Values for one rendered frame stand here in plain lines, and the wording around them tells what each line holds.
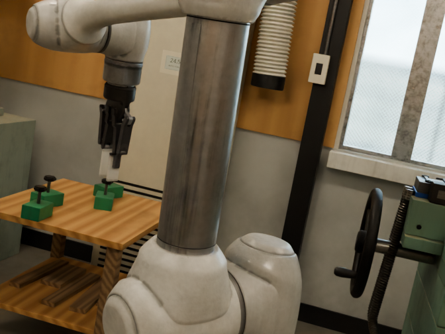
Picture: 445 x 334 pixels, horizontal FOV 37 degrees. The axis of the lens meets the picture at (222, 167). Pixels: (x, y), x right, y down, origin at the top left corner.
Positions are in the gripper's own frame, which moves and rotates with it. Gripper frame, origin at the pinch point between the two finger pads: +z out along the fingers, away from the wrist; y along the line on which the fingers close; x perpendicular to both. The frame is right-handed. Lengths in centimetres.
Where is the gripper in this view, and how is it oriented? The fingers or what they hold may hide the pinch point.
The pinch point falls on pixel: (110, 165)
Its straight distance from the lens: 166.4
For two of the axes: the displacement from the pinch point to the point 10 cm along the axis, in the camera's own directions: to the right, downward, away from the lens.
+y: -6.2, -3.0, 7.3
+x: -7.7, 0.3, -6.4
